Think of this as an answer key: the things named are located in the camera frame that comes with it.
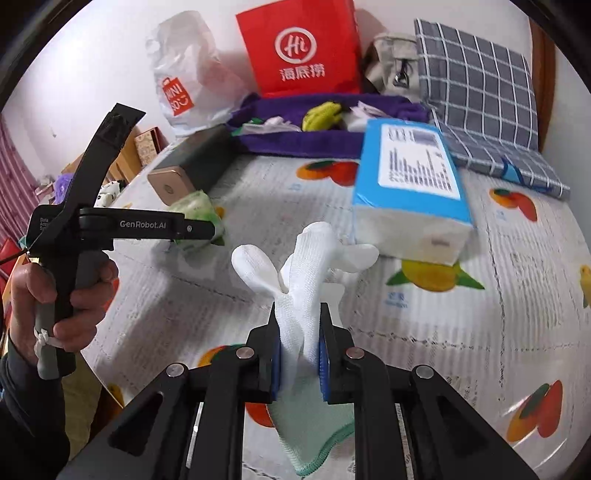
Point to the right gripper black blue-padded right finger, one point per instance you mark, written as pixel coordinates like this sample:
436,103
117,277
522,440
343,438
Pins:
336,381

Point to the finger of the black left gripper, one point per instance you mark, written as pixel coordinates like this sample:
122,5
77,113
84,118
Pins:
109,223

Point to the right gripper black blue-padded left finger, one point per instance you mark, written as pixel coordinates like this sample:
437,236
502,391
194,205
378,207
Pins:
263,370

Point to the white green cuffed glove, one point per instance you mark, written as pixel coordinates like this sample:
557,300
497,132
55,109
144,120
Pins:
308,426

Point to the green wet wipes pack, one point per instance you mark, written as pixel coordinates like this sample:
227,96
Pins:
205,222

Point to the yellow mesh pouch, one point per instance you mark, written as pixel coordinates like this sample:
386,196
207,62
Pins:
322,117

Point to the white sponge block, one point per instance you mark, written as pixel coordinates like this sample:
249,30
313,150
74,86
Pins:
357,117

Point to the person's left hand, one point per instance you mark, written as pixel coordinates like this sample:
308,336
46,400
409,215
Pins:
32,285

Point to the purple plush toy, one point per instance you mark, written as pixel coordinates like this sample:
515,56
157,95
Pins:
61,187

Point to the wooden headboard furniture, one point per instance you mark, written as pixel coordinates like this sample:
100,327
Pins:
138,151

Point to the dark box with gold end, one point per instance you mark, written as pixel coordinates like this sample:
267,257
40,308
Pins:
194,164

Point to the white plastic shopping bag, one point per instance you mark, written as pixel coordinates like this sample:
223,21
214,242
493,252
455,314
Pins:
195,90

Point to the blue tissue pack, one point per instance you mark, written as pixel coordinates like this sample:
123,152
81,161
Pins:
408,198

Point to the purple fleece blanket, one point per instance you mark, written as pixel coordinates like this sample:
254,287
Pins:
272,126

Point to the red paper shopping bag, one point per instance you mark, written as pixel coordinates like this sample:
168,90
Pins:
303,47

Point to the beige canvas bag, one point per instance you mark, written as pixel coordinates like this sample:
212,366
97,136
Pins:
391,66

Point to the grey plaid pillow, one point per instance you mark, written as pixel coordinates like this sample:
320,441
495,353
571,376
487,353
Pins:
481,97

